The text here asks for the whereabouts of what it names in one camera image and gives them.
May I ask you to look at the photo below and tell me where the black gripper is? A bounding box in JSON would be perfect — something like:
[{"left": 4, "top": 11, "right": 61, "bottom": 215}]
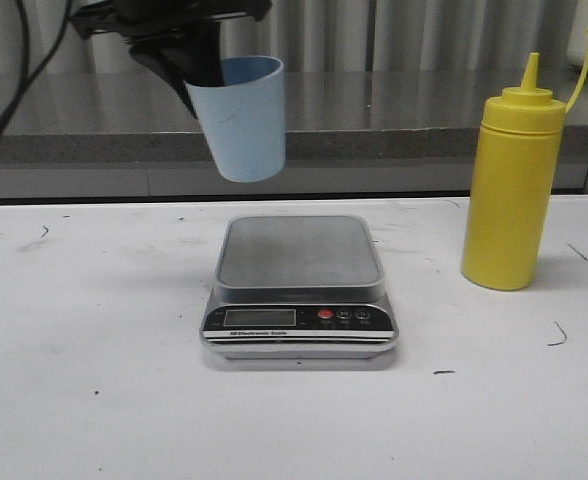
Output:
[{"left": 70, "top": 1, "right": 272, "bottom": 119}]

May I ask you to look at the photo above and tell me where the light blue plastic cup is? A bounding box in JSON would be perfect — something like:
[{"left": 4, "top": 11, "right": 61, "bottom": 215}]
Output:
[{"left": 187, "top": 55, "right": 286, "bottom": 183}]

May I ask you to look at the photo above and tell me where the yellow squeeze bottle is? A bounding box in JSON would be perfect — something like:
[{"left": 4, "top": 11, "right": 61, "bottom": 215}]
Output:
[{"left": 461, "top": 27, "right": 588, "bottom": 291}]

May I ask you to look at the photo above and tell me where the silver digital kitchen scale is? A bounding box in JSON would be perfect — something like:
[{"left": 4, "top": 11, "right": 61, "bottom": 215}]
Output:
[{"left": 200, "top": 215, "right": 399, "bottom": 361}]

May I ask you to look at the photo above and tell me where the grey steel counter shelf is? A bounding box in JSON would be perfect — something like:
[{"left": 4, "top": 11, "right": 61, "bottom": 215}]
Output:
[{"left": 0, "top": 71, "right": 588, "bottom": 201}]

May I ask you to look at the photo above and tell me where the black cable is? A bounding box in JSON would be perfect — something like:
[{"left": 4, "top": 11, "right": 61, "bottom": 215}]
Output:
[{"left": 0, "top": 0, "right": 71, "bottom": 182}]

